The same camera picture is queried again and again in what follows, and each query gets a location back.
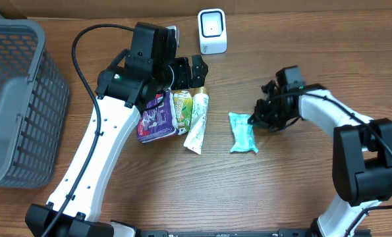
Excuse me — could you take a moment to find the grey plastic mesh basket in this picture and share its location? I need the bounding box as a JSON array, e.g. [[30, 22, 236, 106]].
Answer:
[[0, 19, 70, 188]]

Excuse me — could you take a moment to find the black front rail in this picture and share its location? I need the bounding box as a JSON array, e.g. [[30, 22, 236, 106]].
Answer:
[[135, 225, 322, 237]]

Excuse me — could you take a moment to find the green snack pouch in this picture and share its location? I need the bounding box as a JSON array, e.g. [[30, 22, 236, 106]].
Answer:
[[173, 90, 193, 135]]

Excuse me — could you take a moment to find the white tube gold cap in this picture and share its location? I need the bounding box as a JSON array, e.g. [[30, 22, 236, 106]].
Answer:
[[184, 87, 209, 155]]

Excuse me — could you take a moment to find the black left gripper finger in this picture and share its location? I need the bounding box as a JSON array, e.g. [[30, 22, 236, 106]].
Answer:
[[191, 74, 206, 88], [192, 55, 209, 75]]

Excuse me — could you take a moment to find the brown cardboard back panel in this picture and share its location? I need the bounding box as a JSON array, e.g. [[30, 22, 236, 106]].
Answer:
[[0, 0, 392, 19]]

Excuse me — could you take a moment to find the purple snack packet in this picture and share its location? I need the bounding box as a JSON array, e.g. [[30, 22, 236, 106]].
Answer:
[[136, 90, 179, 143]]

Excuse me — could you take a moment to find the teal packet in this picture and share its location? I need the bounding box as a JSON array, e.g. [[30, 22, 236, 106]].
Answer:
[[229, 113, 258, 153]]

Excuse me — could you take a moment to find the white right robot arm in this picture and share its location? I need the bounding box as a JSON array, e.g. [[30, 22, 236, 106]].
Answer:
[[248, 66, 392, 236]]

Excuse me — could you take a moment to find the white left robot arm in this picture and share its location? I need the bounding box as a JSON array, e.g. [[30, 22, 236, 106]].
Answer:
[[25, 22, 208, 237]]

